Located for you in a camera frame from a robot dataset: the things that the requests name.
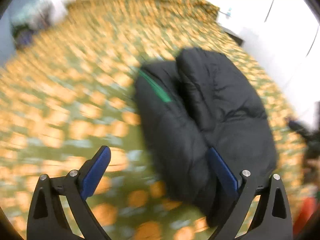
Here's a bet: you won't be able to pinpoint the blue grey curtain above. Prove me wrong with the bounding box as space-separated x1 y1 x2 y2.
1 0 31 66

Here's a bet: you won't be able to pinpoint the wall socket with blue plug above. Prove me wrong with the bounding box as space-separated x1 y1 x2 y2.
219 8 232 18

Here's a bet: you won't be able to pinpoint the green floral bed quilt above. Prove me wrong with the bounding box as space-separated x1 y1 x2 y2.
1 0 314 239

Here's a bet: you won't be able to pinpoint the black puffer jacket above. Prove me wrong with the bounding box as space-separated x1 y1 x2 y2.
135 48 277 228

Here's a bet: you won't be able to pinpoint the pile of clothes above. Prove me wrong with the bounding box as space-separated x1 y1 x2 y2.
10 0 53 50

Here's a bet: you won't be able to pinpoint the dark wooden right nightstand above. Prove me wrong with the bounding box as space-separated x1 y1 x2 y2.
221 25 245 47

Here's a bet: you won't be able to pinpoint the white wardrobe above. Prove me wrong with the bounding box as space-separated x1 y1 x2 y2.
222 0 319 128

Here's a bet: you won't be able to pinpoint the orange fleece trousers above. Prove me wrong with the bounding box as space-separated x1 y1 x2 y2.
293 197 318 237

